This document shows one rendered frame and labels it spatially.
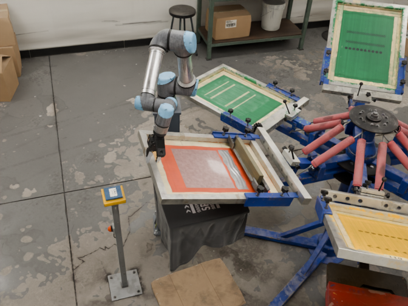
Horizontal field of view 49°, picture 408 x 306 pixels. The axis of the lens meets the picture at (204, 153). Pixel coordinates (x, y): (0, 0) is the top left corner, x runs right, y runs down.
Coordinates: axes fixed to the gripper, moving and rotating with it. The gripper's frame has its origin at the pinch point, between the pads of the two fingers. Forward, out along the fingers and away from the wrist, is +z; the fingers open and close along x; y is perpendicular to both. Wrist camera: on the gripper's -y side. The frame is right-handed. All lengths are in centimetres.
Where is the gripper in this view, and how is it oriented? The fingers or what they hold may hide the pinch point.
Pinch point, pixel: (152, 163)
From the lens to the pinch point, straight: 244.0
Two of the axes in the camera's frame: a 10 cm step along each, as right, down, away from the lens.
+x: -9.1, -0.4, -4.2
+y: -3.0, -6.3, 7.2
